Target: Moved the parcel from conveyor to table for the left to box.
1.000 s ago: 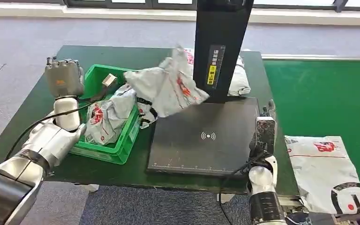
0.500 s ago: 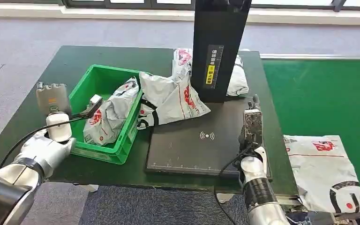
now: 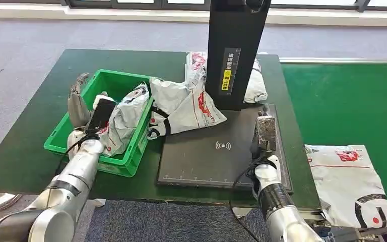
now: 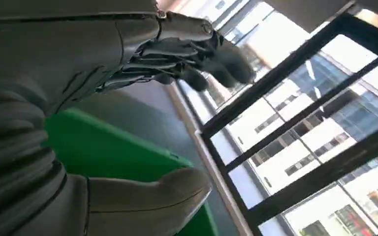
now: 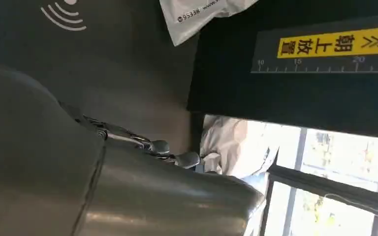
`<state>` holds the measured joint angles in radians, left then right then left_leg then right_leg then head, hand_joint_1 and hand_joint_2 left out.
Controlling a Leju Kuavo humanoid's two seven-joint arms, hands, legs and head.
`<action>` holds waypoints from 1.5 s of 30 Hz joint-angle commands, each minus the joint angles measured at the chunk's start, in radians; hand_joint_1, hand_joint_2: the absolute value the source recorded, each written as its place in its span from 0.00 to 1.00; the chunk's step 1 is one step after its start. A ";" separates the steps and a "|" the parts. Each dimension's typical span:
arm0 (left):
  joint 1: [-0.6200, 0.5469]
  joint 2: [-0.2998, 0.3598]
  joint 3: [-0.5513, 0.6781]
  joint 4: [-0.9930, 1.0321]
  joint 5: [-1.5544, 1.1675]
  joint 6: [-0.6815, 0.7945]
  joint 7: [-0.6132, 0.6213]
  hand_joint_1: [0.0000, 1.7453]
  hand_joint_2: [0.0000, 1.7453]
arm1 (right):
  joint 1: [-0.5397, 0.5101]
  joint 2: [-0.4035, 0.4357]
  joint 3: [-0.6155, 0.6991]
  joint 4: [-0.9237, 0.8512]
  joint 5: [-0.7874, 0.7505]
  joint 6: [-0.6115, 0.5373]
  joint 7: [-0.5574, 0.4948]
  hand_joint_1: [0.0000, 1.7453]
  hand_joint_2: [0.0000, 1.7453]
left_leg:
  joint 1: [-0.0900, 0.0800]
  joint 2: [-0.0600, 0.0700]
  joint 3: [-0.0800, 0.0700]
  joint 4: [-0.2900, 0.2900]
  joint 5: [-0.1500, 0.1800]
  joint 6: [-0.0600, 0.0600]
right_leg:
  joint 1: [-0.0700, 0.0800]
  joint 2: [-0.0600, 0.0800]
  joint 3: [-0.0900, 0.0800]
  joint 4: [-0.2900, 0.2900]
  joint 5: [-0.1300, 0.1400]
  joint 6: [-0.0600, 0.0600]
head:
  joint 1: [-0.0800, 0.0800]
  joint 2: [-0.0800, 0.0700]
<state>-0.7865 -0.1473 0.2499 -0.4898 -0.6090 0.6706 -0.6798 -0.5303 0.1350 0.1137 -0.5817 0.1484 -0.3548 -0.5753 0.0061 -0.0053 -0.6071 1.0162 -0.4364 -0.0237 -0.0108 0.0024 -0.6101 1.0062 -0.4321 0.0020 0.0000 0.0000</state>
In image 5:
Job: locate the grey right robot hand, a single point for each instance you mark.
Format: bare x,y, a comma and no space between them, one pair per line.
78,182

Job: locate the black weighing platform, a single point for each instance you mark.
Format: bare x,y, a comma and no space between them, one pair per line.
117,65

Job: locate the white crumpled plastic parcel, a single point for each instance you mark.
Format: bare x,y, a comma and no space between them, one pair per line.
231,146

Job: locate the black scanner pillar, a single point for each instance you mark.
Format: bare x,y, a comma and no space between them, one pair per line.
306,97

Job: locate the dark window frame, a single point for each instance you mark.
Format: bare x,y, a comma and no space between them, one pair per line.
322,187

